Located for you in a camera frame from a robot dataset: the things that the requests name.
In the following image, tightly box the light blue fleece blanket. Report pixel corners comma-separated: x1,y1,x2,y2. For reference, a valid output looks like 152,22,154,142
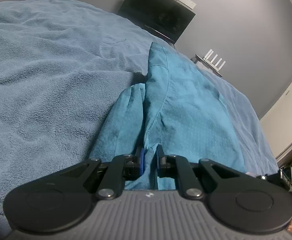
0,0,278,238

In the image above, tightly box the teal hooded sweatshirt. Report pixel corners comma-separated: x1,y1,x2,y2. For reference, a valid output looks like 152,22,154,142
90,43,246,190

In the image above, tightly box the black monitor screen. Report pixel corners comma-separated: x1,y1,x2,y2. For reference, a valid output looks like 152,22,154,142
117,0,195,44

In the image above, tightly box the white wifi router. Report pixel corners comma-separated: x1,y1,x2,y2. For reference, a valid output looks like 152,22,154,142
203,49,226,72

